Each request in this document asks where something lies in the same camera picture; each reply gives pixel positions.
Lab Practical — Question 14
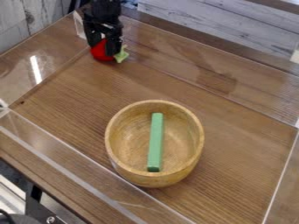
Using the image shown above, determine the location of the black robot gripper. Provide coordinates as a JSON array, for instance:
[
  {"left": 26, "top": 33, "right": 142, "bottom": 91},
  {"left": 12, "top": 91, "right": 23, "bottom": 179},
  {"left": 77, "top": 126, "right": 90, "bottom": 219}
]
[{"left": 83, "top": 0, "right": 123, "bottom": 56}]

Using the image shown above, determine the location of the green rectangular stick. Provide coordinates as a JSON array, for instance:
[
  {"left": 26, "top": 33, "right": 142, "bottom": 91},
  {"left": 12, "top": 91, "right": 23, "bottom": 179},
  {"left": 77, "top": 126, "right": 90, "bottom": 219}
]
[{"left": 147, "top": 113, "right": 165, "bottom": 172}]

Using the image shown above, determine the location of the red plush strawberry toy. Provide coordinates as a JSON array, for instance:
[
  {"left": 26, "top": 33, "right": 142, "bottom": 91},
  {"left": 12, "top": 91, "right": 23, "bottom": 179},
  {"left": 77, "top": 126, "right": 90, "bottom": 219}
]
[{"left": 90, "top": 38, "right": 130, "bottom": 63}]

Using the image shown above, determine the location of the oval wooden bowl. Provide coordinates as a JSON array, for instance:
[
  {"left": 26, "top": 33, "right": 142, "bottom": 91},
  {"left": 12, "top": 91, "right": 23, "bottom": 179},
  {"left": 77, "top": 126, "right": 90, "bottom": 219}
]
[{"left": 106, "top": 100, "right": 205, "bottom": 188}]

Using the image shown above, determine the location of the clear acrylic tray wall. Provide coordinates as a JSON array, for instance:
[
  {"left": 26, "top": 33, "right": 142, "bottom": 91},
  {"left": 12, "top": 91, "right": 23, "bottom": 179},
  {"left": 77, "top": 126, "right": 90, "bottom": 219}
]
[{"left": 0, "top": 11, "right": 299, "bottom": 224}]

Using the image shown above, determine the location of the black cable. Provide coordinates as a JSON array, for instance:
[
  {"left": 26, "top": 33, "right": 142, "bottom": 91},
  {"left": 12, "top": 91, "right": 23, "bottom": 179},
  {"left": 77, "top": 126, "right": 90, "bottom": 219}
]
[{"left": 0, "top": 208, "right": 22, "bottom": 224}]

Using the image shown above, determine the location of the clear acrylic corner bracket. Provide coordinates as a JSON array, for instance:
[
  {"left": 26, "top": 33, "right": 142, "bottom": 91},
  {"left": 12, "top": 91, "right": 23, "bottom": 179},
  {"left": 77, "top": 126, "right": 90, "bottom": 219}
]
[{"left": 73, "top": 11, "right": 87, "bottom": 40}]

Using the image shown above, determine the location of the black metal table leg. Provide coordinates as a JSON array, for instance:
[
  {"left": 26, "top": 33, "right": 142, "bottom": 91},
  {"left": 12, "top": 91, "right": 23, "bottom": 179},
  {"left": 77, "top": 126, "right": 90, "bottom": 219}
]
[{"left": 24, "top": 185, "right": 67, "bottom": 224}]

